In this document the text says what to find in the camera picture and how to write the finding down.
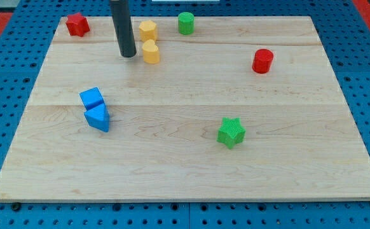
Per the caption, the blue triangle block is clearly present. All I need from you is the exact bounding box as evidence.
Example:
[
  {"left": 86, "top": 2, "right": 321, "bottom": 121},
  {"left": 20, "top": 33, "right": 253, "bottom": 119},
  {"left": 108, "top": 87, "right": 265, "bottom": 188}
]
[{"left": 84, "top": 104, "right": 110, "bottom": 132}]

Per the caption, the blue cube block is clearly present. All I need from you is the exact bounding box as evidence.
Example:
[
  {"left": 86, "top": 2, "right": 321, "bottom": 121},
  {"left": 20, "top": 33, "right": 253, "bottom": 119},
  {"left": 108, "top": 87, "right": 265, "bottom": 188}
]
[{"left": 79, "top": 87, "right": 104, "bottom": 110}]

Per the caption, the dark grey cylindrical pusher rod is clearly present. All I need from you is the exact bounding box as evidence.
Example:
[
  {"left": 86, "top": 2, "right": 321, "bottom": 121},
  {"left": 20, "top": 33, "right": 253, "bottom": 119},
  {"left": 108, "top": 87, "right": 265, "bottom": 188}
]
[{"left": 109, "top": 0, "right": 137, "bottom": 58}]

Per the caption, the green cylinder block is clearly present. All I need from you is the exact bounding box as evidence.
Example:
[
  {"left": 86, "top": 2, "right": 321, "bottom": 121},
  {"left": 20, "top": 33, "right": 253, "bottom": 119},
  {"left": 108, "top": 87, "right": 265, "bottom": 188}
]
[{"left": 177, "top": 12, "right": 195, "bottom": 35}]

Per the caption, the red cylinder block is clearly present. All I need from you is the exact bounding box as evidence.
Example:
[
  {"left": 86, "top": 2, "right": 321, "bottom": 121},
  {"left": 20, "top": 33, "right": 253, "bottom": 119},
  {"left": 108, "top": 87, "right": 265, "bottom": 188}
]
[{"left": 252, "top": 49, "right": 274, "bottom": 74}]

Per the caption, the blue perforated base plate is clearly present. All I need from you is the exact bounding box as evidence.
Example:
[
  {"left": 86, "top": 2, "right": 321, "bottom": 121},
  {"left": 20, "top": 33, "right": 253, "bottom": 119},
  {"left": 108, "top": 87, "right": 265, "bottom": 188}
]
[{"left": 0, "top": 1, "right": 370, "bottom": 228}]

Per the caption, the green star block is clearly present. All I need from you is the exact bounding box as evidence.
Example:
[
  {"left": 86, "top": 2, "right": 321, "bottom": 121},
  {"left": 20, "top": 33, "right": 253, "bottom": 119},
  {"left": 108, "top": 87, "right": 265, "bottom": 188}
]
[{"left": 217, "top": 117, "right": 246, "bottom": 149}]

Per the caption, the yellow hexagon block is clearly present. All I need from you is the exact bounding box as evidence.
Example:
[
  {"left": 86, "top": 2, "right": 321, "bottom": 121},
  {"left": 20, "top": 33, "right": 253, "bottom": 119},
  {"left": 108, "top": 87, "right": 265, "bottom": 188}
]
[{"left": 139, "top": 20, "right": 158, "bottom": 41}]

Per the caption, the yellow heart block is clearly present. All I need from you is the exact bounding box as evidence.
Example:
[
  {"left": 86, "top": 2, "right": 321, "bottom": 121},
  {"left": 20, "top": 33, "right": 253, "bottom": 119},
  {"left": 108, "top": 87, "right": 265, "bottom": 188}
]
[{"left": 142, "top": 39, "right": 160, "bottom": 64}]

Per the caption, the red star block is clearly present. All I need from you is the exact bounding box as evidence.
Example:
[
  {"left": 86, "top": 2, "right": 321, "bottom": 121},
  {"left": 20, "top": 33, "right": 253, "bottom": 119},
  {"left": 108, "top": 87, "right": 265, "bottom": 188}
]
[{"left": 66, "top": 12, "right": 90, "bottom": 37}]

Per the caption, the light wooden board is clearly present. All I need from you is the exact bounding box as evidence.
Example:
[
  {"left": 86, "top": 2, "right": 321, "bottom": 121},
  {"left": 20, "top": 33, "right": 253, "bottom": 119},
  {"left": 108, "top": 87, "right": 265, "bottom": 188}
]
[{"left": 0, "top": 16, "right": 370, "bottom": 203}]

